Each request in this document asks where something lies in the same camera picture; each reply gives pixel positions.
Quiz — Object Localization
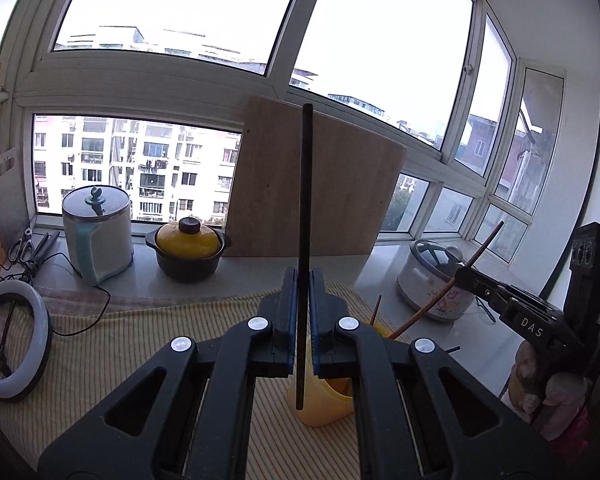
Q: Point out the floral white rice cooker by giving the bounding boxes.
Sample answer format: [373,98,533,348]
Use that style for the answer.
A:
[396,239,476,323]

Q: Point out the yellow plastic container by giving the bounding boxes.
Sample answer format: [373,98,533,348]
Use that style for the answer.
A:
[287,317,398,427]

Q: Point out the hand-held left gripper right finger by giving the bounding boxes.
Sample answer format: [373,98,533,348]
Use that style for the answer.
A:
[307,268,573,480]

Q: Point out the person's right hand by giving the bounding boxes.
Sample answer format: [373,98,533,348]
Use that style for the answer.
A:
[502,340,592,442]

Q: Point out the scissors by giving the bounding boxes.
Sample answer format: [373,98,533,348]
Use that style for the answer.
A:
[7,228,36,264]

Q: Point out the white ring light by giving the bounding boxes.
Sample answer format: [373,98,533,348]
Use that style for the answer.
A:
[0,280,53,402]

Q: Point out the white window frame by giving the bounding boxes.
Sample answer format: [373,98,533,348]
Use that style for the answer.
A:
[0,0,571,271]

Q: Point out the black cable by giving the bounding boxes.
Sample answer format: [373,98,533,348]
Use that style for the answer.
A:
[0,252,112,337]

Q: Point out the grey cutting board with handle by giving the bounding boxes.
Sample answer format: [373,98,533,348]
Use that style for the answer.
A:
[0,147,31,251]

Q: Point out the light wooden board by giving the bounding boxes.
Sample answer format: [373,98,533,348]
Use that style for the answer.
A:
[224,95,408,259]

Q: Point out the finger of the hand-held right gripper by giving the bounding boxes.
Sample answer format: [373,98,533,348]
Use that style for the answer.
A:
[454,266,512,314]

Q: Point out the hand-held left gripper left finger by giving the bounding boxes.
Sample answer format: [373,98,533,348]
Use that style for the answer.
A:
[37,266,301,480]

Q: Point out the black casserole with yellow lid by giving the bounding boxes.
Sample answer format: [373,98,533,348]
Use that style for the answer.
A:
[145,216,232,282]

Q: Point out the black chopstick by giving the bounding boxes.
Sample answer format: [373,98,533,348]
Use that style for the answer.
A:
[294,103,314,409]

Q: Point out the white pot with teal handle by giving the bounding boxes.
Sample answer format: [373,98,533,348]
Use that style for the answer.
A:
[61,185,134,287]

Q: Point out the striped table cloth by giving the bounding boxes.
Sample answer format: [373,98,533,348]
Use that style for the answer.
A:
[0,282,396,480]

